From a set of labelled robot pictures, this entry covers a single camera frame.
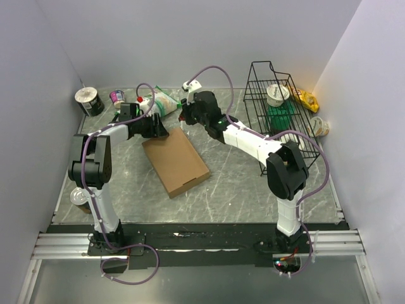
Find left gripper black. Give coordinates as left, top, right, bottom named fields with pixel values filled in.
left=132, top=113, right=168, bottom=138

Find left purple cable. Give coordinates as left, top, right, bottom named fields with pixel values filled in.
left=80, top=82, right=159, bottom=285

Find metal tin can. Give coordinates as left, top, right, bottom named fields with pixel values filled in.
left=70, top=187, right=92, bottom=214

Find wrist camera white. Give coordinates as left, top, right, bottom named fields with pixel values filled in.
left=137, top=96, right=153, bottom=116
left=182, top=79, right=203, bottom=104

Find purple small yogurt cup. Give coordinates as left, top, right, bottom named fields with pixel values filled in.
left=109, top=90, right=125, bottom=109

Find yellow chips bag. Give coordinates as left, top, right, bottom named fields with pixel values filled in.
left=287, top=85, right=319, bottom=113

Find white yogurt cup in rack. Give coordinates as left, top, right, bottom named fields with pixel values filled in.
left=266, top=84, right=290, bottom=108

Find aluminium rail frame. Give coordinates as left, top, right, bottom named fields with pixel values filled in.
left=17, top=230, right=382, bottom=303

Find yellow white yogurt cup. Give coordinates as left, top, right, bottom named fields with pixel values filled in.
left=307, top=117, right=330, bottom=137

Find brown cardboard express box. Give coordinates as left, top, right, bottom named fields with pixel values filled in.
left=142, top=127, right=211, bottom=199

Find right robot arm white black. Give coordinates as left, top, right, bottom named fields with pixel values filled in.
left=178, top=91, right=309, bottom=253

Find white cup in rack front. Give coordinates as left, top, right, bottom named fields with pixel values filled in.
left=279, top=133, right=306, bottom=151

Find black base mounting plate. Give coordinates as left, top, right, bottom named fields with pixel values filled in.
left=87, top=223, right=314, bottom=275

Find purple cable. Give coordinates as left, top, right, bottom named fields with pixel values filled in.
left=186, top=65, right=330, bottom=277
left=80, top=82, right=159, bottom=285

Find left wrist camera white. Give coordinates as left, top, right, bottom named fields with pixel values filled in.
left=137, top=96, right=153, bottom=116

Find green white chips bag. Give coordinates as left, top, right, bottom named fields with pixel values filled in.
left=142, top=86, right=181, bottom=117

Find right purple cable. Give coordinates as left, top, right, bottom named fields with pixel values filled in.
left=186, top=65, right=330, bottom=277

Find black can white lid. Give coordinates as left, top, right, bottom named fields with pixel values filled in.
left=74, top=87, right=104, bottom=117

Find green lidded container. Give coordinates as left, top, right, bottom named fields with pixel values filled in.
left=268, top=101, right=296, bottom=132

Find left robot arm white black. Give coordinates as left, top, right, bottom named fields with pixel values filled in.
left=68, top=103, right=169, bottom=255

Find black wire basket rack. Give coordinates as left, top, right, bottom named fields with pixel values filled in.
left=242, top=61, right=321, bottom=177

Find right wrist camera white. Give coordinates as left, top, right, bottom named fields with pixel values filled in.
left=182, top=79, right=203, bottom=104

